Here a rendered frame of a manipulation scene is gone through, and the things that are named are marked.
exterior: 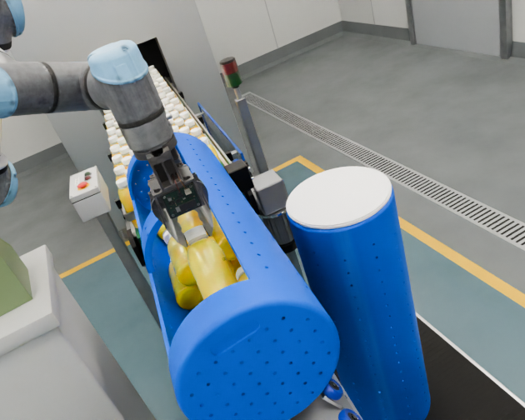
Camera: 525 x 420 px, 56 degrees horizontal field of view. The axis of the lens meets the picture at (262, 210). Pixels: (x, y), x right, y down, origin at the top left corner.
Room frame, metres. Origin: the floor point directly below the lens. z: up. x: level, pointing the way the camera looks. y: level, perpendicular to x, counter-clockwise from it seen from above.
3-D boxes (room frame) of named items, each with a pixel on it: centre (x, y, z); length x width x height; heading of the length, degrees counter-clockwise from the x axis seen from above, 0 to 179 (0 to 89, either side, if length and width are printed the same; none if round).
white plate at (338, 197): (1.09, -0.20, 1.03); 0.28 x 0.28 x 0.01
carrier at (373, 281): (1.09, -0.20, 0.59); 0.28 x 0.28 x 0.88
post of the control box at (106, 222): (1.61, 0.55, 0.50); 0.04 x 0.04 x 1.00; 9
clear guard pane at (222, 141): (2.12, 0.07, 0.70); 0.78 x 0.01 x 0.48; 9
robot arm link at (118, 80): (0.75, 0.13, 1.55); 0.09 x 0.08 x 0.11; 43
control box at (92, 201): (1.61, 0.55, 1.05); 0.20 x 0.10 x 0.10; 9
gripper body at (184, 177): (0.74, 0.13, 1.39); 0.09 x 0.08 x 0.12; 9
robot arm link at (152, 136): (0.75, 0.12, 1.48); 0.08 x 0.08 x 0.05
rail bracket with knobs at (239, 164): (1.53, 0.04, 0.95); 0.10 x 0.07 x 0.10; 99
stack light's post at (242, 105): (1.89, -0.06, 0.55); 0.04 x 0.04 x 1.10; 9
